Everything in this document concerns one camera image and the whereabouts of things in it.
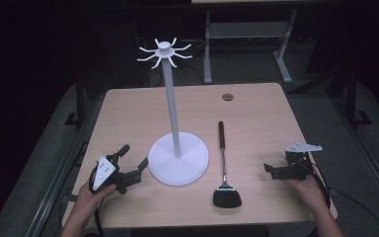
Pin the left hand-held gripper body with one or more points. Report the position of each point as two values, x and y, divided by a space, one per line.
104 171

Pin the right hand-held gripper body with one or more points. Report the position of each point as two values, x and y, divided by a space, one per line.
297 164

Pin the person's left hand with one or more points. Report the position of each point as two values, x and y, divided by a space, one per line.
90 199

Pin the black metal stand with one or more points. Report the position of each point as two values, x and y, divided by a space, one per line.
79 105
353 98

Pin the white metal desk frame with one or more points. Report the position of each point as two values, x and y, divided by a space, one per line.
246 31

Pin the white utensil hook stand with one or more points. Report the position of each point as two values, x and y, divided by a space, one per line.
172 131

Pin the person's right hand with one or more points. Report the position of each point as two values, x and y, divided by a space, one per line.
306 192

